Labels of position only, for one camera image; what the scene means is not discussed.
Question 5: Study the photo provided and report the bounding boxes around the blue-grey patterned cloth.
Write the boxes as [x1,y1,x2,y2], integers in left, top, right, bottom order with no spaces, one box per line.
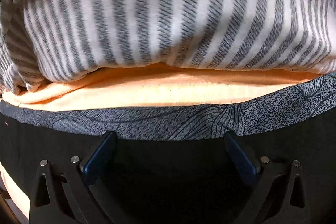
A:
[0,71,336,142]

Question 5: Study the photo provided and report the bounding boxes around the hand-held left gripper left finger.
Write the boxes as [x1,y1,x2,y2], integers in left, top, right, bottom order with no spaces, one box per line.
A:
[29,131,117,224]

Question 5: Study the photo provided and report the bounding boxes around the grey striped blanket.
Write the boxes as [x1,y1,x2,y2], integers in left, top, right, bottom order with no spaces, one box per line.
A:
[0,0,336,96]

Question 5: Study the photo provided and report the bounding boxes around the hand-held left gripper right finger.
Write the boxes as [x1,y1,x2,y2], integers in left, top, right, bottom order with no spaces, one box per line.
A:
[223,132,311,224]

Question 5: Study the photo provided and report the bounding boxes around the black pants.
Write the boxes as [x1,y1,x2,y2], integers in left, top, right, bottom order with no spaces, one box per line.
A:
[0,112,336,224]

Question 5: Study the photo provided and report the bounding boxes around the peach bed sheet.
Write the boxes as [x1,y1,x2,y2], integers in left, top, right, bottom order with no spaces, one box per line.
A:
[0,62,336,220]

